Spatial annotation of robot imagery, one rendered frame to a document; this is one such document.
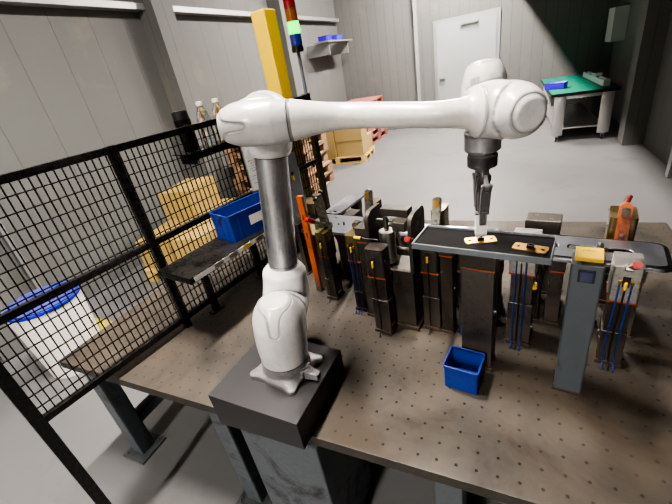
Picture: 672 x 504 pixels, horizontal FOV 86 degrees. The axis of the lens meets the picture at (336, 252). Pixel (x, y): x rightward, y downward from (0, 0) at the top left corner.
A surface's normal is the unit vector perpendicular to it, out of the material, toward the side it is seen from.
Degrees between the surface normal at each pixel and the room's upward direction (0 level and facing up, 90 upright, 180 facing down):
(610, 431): 0
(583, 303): 90
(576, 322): 90
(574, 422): 0
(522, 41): 90
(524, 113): 92
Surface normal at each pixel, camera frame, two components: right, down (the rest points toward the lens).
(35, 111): 0.91, 0.05
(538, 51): -0.39, 0.48
